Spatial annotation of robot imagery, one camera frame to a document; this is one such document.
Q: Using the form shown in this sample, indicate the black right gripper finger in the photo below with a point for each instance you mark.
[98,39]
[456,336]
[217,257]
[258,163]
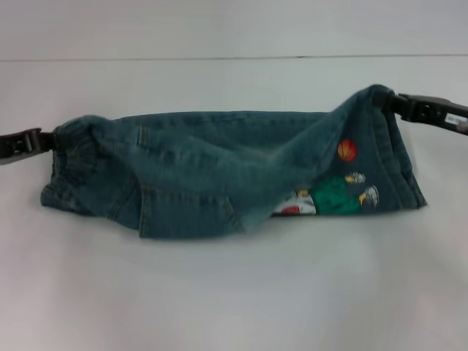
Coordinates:
[417,109]

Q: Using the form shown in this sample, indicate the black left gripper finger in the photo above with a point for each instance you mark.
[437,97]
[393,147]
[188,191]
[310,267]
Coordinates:
[34,140]

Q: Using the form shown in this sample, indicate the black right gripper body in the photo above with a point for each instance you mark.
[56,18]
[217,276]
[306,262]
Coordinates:
[457,118]

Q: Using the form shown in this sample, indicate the blue denim shorts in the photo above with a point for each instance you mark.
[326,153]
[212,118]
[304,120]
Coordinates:
[183,175]

